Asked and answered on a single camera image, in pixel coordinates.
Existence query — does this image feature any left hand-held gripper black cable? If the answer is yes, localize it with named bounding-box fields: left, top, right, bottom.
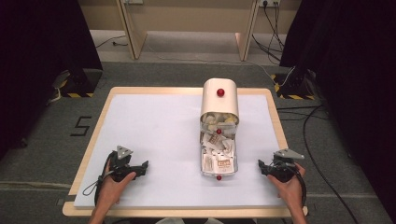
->
left=81, top=152, right=114, bottom=207

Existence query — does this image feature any light wooden desk frame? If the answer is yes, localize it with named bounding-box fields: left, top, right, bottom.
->
left=115, top=0, right=260, bottom=63

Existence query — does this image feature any black curtain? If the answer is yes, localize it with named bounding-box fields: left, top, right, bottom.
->
left=0, top=0, right=104, bottom=160
left=279, top=0, right=396, bottom=216

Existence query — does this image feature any white wall socket with plugs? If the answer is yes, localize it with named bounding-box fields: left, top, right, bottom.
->
left=258, top=0, right=282, bottom=8

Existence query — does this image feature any white table mat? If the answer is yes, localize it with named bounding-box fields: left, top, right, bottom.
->
left=73, top=92, right=288, bottom=209

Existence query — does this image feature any hand-held gripper black cable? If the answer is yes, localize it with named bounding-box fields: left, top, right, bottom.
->
left=81, top=152, right=114, bottom=207
left=288, top=161, right=308, bottom=209

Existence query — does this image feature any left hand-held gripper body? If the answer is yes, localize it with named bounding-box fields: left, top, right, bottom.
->
left=106, top=145, right=140, bottom=183

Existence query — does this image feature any black stand base striped tape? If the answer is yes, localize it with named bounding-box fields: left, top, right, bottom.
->
left=50, top=68, right=104, bottom=99
left=270, top=72, right=316, bottom=101

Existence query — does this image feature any bundle of black wall cables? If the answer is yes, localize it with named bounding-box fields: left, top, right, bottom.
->
left=251, top=3, right=286, bottom=63

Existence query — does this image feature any open tray with contents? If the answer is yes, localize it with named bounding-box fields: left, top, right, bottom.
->
left=201, top=112, right=239, bottom=175

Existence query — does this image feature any white bin with red knobs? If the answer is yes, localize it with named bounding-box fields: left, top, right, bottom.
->
left=199, top=77, right=240, bottom=182

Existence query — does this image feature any long black floor cable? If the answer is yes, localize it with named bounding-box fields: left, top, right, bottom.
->
left=276, top=105, right=361, bottom=224

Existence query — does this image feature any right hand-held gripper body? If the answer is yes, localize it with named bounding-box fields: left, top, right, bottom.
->
left=268, top=147, right=305, bottom=184

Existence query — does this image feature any person's light clothing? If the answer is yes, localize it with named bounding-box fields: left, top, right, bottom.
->
left=154, top=217, right=224, bottom=224

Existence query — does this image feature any person's left hand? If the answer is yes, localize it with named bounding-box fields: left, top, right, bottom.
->
left=96, top=161, right=137, bottom=208

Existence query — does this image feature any short black floor cable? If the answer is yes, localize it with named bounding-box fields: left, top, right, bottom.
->
left=94, top=34, right=129, bottom=49

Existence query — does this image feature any right hand-held gripper black cable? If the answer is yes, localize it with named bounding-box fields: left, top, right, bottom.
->
left=288, top=161, right=308, bottom=209

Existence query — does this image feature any person's right hand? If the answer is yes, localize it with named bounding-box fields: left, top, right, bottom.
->
left=266, top=162, right=307, bottom=210

